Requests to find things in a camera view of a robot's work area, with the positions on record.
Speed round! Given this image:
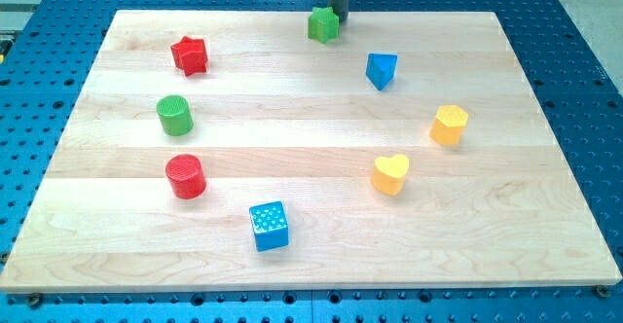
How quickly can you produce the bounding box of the yellow hexagon block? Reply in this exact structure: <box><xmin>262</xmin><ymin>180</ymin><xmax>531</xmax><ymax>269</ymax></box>
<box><xmin>429</xmin><ymin>105</ymin><xmax>469</xmax><ymax>146</ymax></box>

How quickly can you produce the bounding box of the yellow heart block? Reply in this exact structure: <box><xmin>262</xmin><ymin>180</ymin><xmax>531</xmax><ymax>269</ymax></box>
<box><xmin>371</xmin><ymin>154</ymin><xmax>410</xmax><ymax>196</ymax></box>

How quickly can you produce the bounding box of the blue cube block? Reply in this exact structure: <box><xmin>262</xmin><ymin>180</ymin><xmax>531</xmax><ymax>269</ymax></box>
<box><xmin>249</xmin><ymin>201</ymin><xmax>289</xmax><ymax>252</ymax></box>

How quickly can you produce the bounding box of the light wooden board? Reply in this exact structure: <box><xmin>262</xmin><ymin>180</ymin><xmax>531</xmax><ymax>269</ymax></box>
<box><xmin>1</xmin><ymin>10</ymin><xmax>621</xmax><ymax>294</ymax></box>

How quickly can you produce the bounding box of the blue triangle block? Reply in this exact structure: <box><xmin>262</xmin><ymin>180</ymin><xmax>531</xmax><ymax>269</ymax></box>
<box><xmin>365</xmin><ymin>54</ymin><xmax>398</xmax><ymax>90</ymax></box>

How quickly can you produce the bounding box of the green star block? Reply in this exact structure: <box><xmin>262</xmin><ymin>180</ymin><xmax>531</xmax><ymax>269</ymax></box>
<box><xmin>308</xmin><ymin>7</ymin><xmax>340</xmax><ymax>44</ymax></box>

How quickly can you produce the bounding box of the red cylinder block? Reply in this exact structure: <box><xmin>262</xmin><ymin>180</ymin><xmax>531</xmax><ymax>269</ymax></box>
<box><xmin>165</xmin><ymin>154</ymin><xmax>207</xmax><ymax>199</ymax></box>

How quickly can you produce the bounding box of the green cylinder block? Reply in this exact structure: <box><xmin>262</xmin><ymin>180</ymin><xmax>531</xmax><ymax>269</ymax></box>
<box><xmin>156</xmin><ymin>95</ymin><xmax>194</xmax><ymax>136</ymax></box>

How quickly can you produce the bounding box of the red star block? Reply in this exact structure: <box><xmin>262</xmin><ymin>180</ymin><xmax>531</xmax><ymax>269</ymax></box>
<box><xmin>170</xmin><ymin>36</ymin><xmax>208</xmax><ymax>76</ymax></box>

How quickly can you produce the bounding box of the blue perforated metal table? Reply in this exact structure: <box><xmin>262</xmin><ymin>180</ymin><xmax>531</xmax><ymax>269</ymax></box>
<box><xmin>1</xmin><ymin>0</ymin><xmax>622</xmax><ymax>322</ymax></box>

